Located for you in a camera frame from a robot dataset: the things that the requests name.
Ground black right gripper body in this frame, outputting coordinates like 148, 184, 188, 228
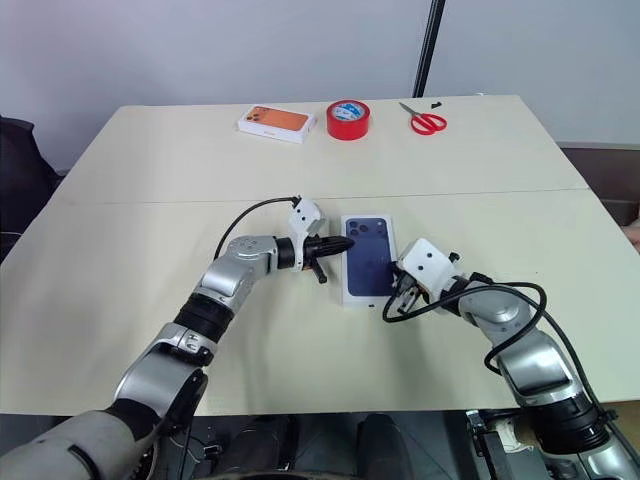
388, 276, 432, 322

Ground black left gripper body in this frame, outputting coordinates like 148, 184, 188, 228
298, 233, 329, 286

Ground white phone box lid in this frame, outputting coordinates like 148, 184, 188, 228
340, 213, 402, 310

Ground orange print phone box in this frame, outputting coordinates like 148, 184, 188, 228
235, 103, 318, 146

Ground red tape roll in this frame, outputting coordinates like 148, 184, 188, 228
325, 99, 374, 142

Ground dark rounded shape white clips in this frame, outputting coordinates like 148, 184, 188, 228
192, 414, 302, 480

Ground black metal pole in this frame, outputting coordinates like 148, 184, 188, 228
411, 0, 448, 99

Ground brown cabinet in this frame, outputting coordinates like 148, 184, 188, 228
556, 141, 640, 230

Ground black chair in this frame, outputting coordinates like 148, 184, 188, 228
0, 115, 65, 264

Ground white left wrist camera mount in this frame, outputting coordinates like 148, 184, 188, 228
286, 196, 329, 272

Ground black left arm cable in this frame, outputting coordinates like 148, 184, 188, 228
213, 195, 303, 263

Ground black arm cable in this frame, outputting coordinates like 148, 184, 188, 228
213, 195, 303, 263
381, 280, 619, 419

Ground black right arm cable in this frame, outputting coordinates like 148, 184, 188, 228
381, 280, 619, 419

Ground red handled scissors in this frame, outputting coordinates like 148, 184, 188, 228
397, 100, 448, 136

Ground black metal frame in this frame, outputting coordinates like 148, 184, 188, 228
463, 408, 544, 480

